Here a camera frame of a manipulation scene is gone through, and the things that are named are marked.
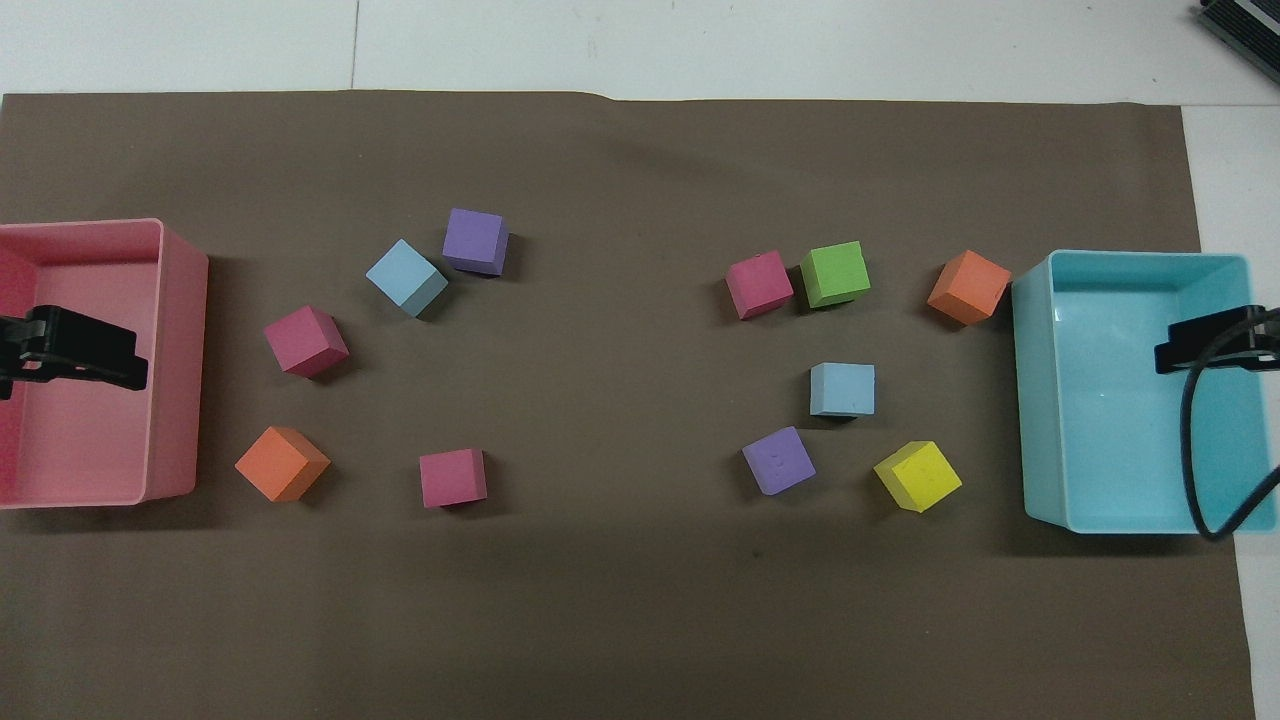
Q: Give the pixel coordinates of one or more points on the pink plastic bin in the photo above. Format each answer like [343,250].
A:
[176,400]

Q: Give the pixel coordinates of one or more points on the yellow foam block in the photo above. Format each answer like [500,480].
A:
[917,476]

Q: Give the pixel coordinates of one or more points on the pink foam block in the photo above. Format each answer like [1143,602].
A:
[305,341]
[758,284]
[452,478]

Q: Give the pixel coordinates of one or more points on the black stand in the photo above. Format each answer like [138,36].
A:
[1248,22]

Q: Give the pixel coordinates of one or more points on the light blue plastic bin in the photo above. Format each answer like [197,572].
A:
[1100,450]

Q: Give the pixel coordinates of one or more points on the orange foam block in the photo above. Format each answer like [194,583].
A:
[281,463]
[968,286]

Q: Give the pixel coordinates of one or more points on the green foam block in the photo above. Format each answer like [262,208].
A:
[834,273]

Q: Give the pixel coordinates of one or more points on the purple foam block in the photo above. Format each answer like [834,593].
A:
[778,460]
[475,240]

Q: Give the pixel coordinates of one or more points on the light blue foam block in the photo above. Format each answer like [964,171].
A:
[842,389]
[405,276]

